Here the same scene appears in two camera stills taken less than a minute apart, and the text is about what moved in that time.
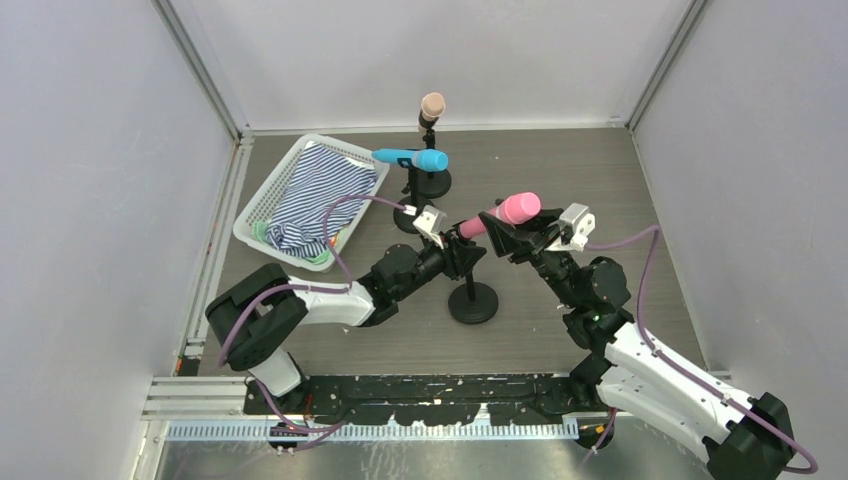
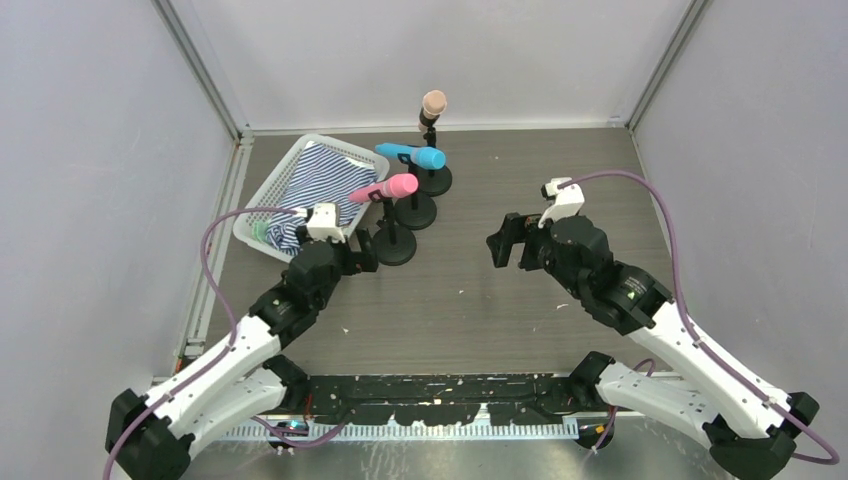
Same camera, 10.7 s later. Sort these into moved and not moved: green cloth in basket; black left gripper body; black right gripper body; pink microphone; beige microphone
Moved: pink microphone; black left gripper body
Not moved: beige microphone; green cloth in basket; black right gripper body
